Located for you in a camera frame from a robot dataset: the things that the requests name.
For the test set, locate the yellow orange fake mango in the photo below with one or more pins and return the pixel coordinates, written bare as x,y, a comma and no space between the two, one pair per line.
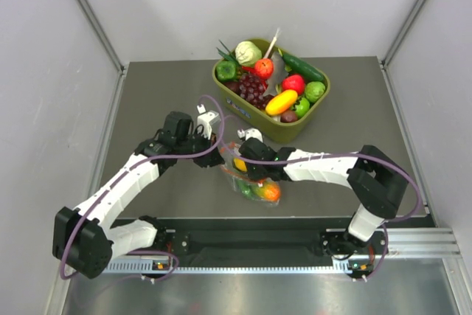
281,103

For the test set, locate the red fake apple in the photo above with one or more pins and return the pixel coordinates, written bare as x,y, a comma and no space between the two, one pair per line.
294,82

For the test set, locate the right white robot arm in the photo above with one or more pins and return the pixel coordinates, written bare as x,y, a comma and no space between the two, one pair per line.
377,182

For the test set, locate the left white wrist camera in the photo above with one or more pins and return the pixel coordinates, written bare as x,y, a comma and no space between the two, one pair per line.
207,121

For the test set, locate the fake green onion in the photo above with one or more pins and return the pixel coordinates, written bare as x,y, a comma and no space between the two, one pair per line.
227,54

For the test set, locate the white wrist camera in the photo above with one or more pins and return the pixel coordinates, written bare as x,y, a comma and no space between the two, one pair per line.
207,121
245,134

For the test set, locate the clear zip top bag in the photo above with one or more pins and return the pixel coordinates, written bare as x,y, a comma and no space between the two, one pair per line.
232,175

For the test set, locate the bright green fake pepper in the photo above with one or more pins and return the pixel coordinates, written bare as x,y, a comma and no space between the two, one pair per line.
301,107

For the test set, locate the dark purple fake plum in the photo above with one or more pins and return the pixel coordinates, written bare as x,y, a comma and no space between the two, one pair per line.
288,116

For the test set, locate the yellow fake lemon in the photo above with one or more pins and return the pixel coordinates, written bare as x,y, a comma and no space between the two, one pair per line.
239,165

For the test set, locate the dark green fake cucumber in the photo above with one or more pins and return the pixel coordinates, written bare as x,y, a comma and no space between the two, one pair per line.
301,67

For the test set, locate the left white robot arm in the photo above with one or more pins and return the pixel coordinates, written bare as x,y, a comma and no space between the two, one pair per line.
85,239

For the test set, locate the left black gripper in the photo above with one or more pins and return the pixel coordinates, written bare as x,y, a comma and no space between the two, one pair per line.
212,158

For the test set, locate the red fake tomato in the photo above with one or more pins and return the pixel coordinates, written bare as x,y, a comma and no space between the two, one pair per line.
264,68

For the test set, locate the orange green fake mango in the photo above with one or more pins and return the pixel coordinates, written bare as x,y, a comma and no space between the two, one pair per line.
268,192

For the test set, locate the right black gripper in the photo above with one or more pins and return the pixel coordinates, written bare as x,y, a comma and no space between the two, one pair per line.
254,174

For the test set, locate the pale green fake cabbage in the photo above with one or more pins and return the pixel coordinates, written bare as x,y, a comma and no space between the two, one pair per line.
247,54

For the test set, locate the red fake chili pepper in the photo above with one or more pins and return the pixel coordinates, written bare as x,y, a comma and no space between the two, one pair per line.
248,69

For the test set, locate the purple fake grapes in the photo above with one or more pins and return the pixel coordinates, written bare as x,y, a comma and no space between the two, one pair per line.
252,90

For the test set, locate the grey fake fish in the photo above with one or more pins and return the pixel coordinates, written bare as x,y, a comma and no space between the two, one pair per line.
278,75

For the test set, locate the light green fake fruit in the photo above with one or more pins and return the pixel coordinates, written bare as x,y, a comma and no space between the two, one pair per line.
314,90

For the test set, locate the green fake bell pepper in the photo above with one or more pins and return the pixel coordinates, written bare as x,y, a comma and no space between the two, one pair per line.
226,71

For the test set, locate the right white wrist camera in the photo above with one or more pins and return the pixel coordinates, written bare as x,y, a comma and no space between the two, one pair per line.
245,134

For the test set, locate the grey slotted cable duct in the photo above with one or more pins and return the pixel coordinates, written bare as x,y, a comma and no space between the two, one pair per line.
153,266

